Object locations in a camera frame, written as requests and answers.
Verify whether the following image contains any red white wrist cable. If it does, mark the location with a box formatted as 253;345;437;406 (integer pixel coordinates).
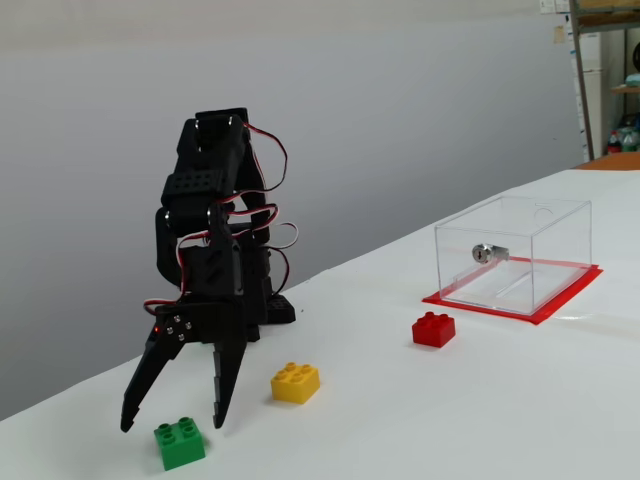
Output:
219;201;301;251

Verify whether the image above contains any orange table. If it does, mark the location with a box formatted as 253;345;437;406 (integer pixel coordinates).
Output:
573;151;640;172

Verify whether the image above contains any green plastic bottle pack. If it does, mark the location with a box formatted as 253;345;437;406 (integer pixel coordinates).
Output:
618;124;640;154

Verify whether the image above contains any metal shelf rack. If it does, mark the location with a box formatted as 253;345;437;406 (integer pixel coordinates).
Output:
568;0;640;161

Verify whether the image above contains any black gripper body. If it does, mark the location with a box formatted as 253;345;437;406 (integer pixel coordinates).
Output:
179;239;250;350

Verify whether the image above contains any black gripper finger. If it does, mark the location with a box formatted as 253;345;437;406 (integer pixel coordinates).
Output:
211;342;249;430
119;304;202;434

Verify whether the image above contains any red white gripper cable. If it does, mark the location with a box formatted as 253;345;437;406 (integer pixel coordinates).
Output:
143;231;211;317

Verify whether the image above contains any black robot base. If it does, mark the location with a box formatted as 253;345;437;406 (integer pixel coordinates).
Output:
247;293;298;344

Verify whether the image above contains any white refrigerator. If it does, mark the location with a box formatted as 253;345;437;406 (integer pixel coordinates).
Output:
577;32;606;161

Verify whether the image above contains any green lego brick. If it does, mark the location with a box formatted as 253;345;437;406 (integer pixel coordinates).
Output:
152;415;208;472

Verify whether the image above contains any red mat under box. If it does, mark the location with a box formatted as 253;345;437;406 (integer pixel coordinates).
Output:
421;255;605;327

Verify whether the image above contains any red white elbow cable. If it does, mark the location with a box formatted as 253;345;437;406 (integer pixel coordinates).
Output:
243;122;290;193

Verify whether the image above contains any transparent plastic box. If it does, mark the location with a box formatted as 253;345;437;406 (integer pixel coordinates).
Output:
433;194;594;316

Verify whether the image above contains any silver cam lock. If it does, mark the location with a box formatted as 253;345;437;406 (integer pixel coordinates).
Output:
471;242;511;265

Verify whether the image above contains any red lego brick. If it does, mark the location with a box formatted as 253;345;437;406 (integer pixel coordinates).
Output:
411;310;457;349

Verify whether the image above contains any yellow lego brick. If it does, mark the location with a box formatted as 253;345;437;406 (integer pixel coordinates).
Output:
270;361;321;405

